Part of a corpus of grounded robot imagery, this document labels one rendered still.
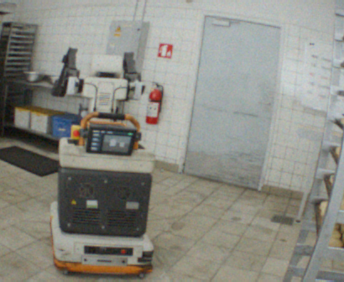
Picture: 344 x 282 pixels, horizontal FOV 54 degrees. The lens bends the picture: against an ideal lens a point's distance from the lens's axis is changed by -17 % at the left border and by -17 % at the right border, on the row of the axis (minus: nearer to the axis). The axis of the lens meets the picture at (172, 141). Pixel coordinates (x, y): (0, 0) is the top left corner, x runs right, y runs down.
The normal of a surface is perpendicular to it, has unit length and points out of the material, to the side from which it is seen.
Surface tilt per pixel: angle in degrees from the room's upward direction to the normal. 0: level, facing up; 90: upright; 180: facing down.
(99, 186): 90
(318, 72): 90
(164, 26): 90
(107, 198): 90
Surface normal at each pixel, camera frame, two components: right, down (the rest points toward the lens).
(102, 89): 0.32, 0.07
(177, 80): -0.39, 0.12
